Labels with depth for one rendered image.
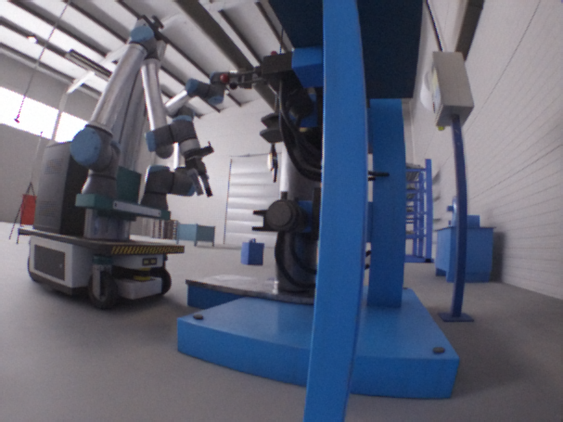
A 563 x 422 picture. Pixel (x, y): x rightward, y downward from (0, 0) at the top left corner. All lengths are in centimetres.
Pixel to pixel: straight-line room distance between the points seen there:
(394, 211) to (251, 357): 86
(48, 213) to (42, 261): 28
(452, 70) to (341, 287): 162
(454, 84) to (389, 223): 95
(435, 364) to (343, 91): 64
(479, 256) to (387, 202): 225
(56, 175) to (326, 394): 165
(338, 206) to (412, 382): 54
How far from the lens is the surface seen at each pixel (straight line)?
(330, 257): 36
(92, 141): 122
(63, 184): 166
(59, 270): 150
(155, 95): 143
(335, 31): 50
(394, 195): 129
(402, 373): 75
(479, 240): 339
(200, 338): 90
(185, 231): 940
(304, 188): 136
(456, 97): 174
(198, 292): 151
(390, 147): 135
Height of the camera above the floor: 40
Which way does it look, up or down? 6 degrees up
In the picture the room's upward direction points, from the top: 4 degrees clockwise
